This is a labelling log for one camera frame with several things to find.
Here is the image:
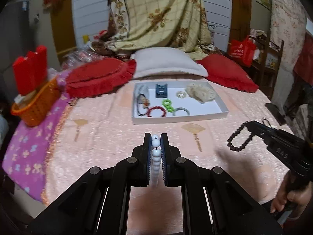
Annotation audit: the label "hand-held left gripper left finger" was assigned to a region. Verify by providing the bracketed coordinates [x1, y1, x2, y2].
[27, 132, 152, 235]

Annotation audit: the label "white pillow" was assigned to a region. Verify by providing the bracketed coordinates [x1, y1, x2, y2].
[130, 47, 209, 79]

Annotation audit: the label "cream floral blanket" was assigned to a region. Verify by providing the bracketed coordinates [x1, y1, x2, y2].
[94, 0, 214, 60]

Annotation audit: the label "red cloth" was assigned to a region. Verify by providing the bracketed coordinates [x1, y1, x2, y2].
[293, 33, 313, 81]

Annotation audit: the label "red boxes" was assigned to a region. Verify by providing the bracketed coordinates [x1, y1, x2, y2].
[13, 45, 48, 96]

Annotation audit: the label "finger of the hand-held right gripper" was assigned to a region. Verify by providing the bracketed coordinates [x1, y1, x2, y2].
[246, 121, 272, 137]

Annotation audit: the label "clear plastic bags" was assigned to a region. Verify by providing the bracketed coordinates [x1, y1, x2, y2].
[61, 42, 108, 66]

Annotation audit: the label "black cord bracelet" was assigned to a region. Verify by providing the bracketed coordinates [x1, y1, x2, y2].
[136, 92, 150, 117]

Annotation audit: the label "silver woven bangle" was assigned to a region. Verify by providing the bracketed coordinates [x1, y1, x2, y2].
[172, 107, 191, 117]

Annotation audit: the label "reddish brown bead bracelet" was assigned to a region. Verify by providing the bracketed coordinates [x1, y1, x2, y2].
[148, 106, 168, 118]

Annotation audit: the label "white cardboard box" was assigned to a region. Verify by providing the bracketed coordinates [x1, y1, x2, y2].
[132, 81, 229, 125]

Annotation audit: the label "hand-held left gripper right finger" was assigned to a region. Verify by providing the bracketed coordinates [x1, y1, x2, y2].
[160, 133, 284, 235]

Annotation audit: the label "red ruffled pillow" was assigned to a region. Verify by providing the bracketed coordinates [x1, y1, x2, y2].
[196, 53, 259, 93]
[66, 59, 137, 98]

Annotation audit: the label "wooden chair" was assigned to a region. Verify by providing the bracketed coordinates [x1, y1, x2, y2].
[249, 35, 284, 101]

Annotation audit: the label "red shopping bag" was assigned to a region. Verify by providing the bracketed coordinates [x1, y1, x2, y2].
[227, 36, 257, 67]

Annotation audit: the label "blue hair clip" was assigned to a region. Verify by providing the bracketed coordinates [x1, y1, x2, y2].
[155, 83, 169, 98]

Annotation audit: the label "orange plastic basket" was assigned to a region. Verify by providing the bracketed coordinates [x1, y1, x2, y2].
[10, 76, 61, 127]

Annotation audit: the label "green bead bracelet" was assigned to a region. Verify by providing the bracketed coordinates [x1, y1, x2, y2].
[162, 99, 174, 112]

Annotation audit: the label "white bead bracelet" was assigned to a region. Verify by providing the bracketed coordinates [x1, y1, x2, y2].
[150, 134, 163, 189]

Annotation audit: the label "dark bead bracelet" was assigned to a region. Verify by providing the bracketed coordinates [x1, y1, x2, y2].
[227, 124, 256, 152]

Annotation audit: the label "person's right hand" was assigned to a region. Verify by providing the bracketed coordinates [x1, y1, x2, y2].
[270, 174, 313, 219]

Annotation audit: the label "pink floral curtain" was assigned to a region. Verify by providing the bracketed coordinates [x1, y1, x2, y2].
[270, 0, 307, 59]

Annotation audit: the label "purple floral cloth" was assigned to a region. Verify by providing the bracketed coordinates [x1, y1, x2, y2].
[1, 70, 79, 202]

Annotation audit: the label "pink quilted bedspread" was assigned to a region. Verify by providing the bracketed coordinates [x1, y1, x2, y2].
[41, 77, 296, 235]

